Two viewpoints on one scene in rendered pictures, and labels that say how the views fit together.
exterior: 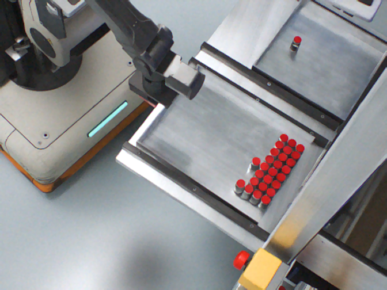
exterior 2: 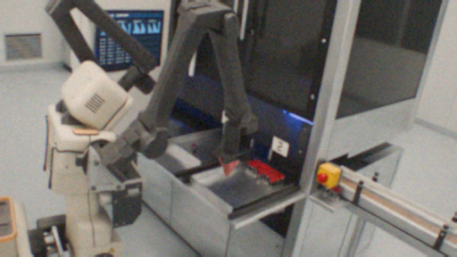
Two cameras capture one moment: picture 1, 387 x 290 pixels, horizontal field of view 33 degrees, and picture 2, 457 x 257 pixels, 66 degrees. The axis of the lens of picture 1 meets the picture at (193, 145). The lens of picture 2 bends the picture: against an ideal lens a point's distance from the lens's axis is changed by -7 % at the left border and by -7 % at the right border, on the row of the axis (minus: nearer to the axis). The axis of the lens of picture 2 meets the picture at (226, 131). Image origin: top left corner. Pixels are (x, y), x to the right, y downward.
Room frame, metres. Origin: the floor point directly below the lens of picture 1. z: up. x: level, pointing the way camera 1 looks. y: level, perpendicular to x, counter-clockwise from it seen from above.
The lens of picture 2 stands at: (0.20, 1.20, 1.68)
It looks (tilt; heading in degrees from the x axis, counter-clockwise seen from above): 23 degrees down; 293
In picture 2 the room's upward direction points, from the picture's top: 7 degrees clockwise
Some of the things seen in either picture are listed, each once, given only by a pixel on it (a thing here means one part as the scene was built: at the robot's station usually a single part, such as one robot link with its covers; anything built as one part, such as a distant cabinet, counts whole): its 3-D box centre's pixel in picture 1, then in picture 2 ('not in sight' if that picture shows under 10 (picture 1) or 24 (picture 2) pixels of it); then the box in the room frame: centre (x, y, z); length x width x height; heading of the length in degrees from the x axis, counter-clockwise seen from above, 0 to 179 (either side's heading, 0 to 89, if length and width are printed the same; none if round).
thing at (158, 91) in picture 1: (156, 78); (229, 145); (0.65, 0.10, 1.13); 0.10 x 0.07 x 0.07; 66
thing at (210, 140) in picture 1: (226, 142); (242, 183); (0.65, -0.07, 0.90); 0.34 x 0.26 x 0.04; 67
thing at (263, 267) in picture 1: (262, 274); (328, 175); (0.33, -0.19, 1.00); 0.08 x 0.07 x 0.07; 67
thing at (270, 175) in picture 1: (273, 171); (264, 174); (0.60, -0.20, 0.90); 0.18 x 0.02 x 0.05; 157
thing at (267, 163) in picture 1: (265, 166); (261, 175); (0.61, -0.18, 0.90); 0.18 x 0.02 x 0.05; 156
